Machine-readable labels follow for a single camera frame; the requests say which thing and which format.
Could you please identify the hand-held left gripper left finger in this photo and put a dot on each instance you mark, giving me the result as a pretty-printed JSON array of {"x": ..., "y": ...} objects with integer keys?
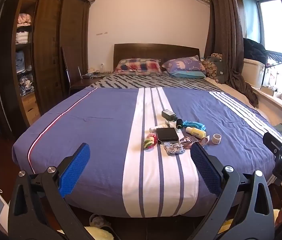
[{"x": 74, "y": 171}]

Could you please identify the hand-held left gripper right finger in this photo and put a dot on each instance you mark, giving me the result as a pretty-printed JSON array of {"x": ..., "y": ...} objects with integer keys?
[{"x": 206, "y": 170}]

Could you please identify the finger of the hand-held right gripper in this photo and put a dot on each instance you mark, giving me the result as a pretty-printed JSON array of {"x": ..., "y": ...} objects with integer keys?
[{"x": 275, "y": 142}]

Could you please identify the blue wipes packet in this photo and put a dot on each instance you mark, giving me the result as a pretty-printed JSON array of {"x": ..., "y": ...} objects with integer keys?
[{"x": 193, "y": 124}]

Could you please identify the green cloth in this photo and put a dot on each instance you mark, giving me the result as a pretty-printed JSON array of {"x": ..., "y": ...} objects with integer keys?
[{"x": 280, "y": 128}]

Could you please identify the pink striped ribbon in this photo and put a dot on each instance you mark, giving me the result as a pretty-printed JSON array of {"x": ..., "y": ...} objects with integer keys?
[{"x": 204, "y": 140}]

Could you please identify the white tape roll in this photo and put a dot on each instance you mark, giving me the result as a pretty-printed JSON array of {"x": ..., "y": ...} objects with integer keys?
[{"x": 216, "y": 139}]

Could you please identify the striped hair band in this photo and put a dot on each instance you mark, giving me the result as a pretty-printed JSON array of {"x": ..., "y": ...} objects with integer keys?
[{"x": 186, "y": 140}]

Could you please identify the knotted striped cloth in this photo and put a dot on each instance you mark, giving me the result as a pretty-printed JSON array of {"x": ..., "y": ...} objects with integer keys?
[{"x": 173, "y": 148}]

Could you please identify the yellow white plastic bottle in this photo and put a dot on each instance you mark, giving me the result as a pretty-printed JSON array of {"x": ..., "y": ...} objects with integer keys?
[{"x": 196, "y": 132}]

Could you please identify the blue white striped blanket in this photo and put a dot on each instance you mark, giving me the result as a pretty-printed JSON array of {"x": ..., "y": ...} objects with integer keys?
[{"x": 93, "y": 130}]

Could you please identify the black flat box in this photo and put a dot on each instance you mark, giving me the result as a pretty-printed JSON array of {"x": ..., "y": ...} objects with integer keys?
[{"x": 166, "y": 135}]

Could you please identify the black thread spool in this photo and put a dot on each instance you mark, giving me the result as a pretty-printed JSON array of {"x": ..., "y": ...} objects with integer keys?
[{"x": 179, "y": 123}]

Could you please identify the grey slipper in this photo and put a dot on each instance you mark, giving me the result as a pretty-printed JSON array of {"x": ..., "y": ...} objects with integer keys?
[{"x": 100, "y": 223}]

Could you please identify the clear plastic wrapper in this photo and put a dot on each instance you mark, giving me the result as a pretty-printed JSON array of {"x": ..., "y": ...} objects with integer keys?
[{"x": 169, "y": 123}]

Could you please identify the white tube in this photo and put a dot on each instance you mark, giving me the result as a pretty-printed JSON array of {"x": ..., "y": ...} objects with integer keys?
[{"x": 156, "y": 129}]

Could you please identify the green glass bottle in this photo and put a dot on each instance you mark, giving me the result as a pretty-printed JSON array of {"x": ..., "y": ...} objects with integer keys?
[{"x": 168, "y": 115}]

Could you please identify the yellow fluffy slipper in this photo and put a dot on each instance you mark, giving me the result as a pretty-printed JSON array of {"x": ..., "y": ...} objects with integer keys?
[{"x": 98, "y": 233}]

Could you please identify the white storage box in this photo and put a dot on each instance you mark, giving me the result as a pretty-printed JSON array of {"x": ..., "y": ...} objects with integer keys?
[{"x": 253, "y": 73}]

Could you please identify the dark green bag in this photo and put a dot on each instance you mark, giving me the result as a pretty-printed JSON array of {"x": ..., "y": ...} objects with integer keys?
[{"x": 221, "y": 71}]

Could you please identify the dark wooden nightstand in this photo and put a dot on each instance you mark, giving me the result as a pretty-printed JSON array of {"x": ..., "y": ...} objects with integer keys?
[{"x": 86, "y": 82}]

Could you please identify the black jacket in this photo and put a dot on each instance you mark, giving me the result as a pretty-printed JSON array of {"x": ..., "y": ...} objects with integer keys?
[{"x": 254, "y": 48}]

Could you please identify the teal pillow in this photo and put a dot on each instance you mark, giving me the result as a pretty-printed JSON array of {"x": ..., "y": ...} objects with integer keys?
[{"x": 188, "y": 74}]

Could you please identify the brown patterned cushion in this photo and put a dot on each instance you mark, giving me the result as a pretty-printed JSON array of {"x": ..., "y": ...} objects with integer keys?
[{"x": 211, "y": 67}]

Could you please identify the beige cloth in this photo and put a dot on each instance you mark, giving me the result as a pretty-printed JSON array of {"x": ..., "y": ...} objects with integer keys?
[{"x": 92, "y": 69}]

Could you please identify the purple elephant print pillow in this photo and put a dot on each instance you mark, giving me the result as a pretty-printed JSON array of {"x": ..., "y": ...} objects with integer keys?
[{"x": 186, "y": 63}]

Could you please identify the zebra striped bed sheet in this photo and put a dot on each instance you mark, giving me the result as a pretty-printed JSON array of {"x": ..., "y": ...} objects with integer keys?
[{"x": 141, "y": 82}]

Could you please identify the window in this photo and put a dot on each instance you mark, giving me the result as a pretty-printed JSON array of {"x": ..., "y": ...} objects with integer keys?
[{"x": 275, "y": 22}]

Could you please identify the dark wooden wardrobe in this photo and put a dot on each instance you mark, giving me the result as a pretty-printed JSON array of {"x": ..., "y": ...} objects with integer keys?
[{"x": 48, "y": 55}]

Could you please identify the plaid pillow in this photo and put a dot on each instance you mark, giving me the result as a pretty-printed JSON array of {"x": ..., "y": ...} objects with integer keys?
[{"x": 137, "y": 66}]

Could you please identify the light blue folded clothes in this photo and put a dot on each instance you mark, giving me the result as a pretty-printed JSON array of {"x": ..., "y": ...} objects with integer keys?
[{"x": 21, "y": 60}]

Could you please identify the brown curtain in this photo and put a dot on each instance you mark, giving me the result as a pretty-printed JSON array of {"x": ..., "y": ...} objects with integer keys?
[{"x": 223, "y": 30}]

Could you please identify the wooden bed headboard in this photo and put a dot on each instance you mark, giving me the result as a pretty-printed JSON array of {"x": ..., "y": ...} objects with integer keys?
[{"x": 156, "y": 51}]

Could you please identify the pink folded clothes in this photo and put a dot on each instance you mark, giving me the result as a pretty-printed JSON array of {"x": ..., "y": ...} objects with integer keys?
[{"x": 25, "y": 20}]

